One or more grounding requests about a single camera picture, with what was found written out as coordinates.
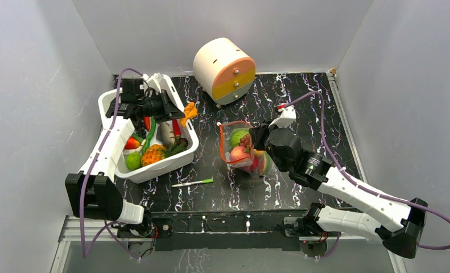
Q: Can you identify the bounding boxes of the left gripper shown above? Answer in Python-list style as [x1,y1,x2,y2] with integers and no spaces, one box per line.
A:
[139,90,185,123]

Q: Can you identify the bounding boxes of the purple toy grapes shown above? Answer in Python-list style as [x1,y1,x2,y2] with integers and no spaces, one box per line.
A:
[239,134,250,148]

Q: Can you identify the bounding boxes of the orange toy ginger root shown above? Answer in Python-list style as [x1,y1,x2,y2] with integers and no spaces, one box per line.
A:
[179,102,198,127]

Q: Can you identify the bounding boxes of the green toy cabbage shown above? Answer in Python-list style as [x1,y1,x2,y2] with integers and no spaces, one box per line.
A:
[229,129,249,148]

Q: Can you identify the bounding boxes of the clear zip top bag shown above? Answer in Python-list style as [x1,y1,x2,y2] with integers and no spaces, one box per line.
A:
[217,121,273,177]

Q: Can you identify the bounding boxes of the toy peach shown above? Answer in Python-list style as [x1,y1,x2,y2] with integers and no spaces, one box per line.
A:
[229,146,251,165]

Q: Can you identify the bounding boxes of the toy watermelon slice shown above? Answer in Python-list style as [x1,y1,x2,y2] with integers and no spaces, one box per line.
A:
[257,151,274,176]

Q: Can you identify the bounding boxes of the red toy apple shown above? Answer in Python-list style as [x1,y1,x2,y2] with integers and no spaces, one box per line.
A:
[246,157,258,173]

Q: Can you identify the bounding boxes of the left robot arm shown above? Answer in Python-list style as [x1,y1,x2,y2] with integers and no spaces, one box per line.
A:
[65,73,199,237]

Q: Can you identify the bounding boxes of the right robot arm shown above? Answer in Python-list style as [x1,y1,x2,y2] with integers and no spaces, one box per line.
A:
[249,123,428,259]

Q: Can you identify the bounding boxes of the red toy chili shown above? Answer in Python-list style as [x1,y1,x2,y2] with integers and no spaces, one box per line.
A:
[172,119,181,138]

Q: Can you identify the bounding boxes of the grey toy fish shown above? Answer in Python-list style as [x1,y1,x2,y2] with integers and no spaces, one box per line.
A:
[159,122,175,148]

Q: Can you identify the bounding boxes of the green toy bean pod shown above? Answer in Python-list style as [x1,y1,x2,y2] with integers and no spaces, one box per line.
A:
[141,117,156,154]

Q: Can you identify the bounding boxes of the dark toy grapes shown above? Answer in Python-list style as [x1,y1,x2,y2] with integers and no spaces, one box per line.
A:
[134,119,147,139]

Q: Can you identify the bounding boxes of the toy pineapple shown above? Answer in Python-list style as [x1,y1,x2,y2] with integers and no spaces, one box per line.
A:
[141,140,188,167]

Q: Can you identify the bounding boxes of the white plastic bin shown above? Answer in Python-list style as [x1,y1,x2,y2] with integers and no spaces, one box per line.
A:
[98,73,199,184]

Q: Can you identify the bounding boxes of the toy strawberry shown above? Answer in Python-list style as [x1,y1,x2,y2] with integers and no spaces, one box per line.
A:
[124,136,142,150]

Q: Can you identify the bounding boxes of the green toy lime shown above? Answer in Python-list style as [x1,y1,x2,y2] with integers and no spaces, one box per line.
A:
[125,152,142,171]

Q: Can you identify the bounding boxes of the round mini drawer cabinet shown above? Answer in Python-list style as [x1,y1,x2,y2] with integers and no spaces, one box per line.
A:
[192,38,256,107]

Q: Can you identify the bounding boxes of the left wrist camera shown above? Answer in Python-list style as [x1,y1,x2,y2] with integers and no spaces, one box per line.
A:
[143,73,167,97]

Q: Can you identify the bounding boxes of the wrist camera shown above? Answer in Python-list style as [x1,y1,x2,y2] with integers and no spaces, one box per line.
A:
[143,73,167,97]
[269,104,296,128]

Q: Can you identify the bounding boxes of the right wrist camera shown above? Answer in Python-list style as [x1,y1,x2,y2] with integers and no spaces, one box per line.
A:
[269,104,296,128]

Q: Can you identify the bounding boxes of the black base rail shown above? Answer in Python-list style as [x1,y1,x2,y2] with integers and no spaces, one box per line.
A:
[150,209,306,251]

